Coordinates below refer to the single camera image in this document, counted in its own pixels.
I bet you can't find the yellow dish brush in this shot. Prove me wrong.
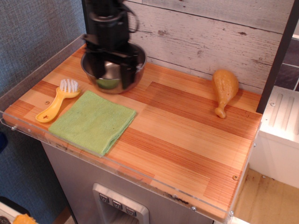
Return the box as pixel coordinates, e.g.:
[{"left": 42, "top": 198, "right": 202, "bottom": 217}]
[{"left": 36, "top": 79, "right": 80, "bottom": 123}]

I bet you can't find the green folded cloth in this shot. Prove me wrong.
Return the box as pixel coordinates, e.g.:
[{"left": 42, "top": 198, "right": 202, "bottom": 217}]
[{"left": 49, "top": 91, "right": 136, "bottom": 155}]

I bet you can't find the dark right frame post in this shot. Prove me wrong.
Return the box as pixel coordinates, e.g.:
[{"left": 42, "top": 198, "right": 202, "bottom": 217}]
[{"left": 256, "top": 0, "right": 299, "bottom": 114}]

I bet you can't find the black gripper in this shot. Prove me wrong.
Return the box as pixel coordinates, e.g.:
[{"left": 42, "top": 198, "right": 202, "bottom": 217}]
[{"left": 84, "top": 14, "right": 139, "bottom": 90}]

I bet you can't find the silver dispenser panel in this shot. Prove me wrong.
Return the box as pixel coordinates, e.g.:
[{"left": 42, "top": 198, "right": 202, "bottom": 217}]
[{"left": 93, "top": 183, "right": 150, "bottom": 224}]

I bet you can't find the clear acrylic table guard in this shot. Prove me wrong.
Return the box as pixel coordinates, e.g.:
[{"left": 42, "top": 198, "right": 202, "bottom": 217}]
[{"left": 0, "top": 39, "right": 262, "bottom": 224}]

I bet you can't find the orange object bottom left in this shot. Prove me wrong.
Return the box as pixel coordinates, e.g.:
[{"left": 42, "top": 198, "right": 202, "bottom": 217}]
[{"left": 13, "top": 214, "right": 37, "bottom": 224}]

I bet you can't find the grey toy fridge cabinet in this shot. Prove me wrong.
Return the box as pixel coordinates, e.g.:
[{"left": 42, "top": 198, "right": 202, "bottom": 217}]
[{"left": 43, "top": 143, "right": 213, "bottom": 224}]

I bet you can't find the stainless steel pot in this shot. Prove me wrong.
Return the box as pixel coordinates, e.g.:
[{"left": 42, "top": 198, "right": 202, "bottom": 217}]
[{"left": 81, "top": 42, "right": 147, "bottom": 94}]

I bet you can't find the white toy sink unit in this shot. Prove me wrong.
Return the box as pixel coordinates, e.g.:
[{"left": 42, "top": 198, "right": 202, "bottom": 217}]
[{"left": 249, "top": 86, "right": 299, "bottom": 188}]

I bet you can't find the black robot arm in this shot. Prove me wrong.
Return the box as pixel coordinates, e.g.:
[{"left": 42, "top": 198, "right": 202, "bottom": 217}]
[{"left": 81, "top": 0, "right": 145, "bottom": 94}]

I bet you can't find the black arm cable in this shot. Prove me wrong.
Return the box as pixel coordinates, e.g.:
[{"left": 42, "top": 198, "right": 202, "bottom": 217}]
[{"left": 125, "top": 4, "right": 140, "bottom": 33}]

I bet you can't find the plastic chicken drumstick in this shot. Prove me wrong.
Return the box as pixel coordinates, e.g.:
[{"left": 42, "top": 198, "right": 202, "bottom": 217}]
[{"left": 212, "top": 70, "right": 239, "bottom": 119}]

